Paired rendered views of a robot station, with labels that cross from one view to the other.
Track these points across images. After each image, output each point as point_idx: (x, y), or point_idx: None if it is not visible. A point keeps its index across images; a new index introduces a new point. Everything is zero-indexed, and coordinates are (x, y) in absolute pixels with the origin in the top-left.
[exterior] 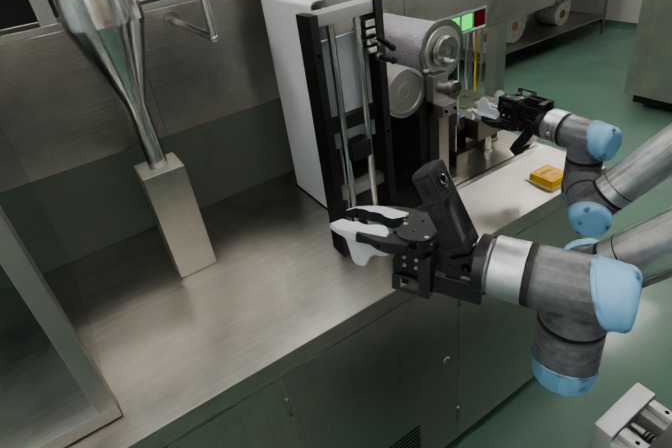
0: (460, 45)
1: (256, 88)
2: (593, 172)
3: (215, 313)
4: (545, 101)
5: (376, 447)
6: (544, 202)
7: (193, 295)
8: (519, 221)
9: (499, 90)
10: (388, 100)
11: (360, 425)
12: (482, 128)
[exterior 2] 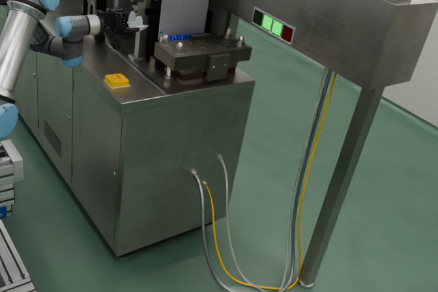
0: None
1: None
2: (61, 42)
3: (63, 6)
4: (101, 11)
5: (50, 120)
6: (93, 75)
7: (77, 4)
8: (83, 68)
9: (140, 16)
10: None
11: (47, 95)
12: (156, 49)
